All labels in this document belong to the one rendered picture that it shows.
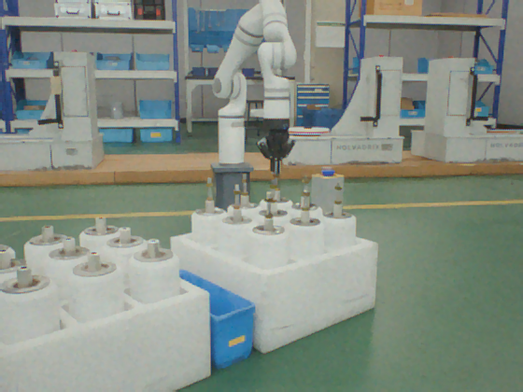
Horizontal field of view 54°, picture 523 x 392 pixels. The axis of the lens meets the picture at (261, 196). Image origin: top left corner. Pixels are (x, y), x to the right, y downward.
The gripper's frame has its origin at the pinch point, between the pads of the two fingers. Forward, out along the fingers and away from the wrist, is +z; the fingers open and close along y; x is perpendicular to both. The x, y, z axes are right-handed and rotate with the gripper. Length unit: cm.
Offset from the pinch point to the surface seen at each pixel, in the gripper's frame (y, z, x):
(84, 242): -57, 11, -7
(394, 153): 188, 21, 118
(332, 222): -1.6, 10.6, -26.4
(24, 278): -74, 8, -32
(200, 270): -30.5, 22.2, -9.9
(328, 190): 14.6, 7.6, -6.5
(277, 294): -24.4, 21.8, -34.1
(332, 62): 438, -62, 456
